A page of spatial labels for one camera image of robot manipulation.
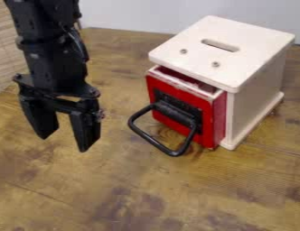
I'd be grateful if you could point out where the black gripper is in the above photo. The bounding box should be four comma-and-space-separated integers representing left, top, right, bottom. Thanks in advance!
13, 28, 103, 140

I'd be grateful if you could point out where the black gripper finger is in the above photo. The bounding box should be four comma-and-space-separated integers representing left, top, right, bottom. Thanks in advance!
68, 111, 100, 152

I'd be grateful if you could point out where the black metal drawer handle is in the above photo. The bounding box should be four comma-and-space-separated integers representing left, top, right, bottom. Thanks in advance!
127, 100, 198, 158

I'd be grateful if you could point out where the red drawer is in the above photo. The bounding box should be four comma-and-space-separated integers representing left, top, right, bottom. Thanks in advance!
144, 66, 227, 149

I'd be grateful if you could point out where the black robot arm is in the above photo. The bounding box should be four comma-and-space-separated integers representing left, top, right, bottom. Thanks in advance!
4, 0, 101, 152

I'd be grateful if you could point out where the woven mat at left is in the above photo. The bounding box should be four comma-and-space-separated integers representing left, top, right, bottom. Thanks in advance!
0, 0, 28, 92

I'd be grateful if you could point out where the white wooden box cabinet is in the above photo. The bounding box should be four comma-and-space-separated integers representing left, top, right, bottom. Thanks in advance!
148, 15, 294, 150

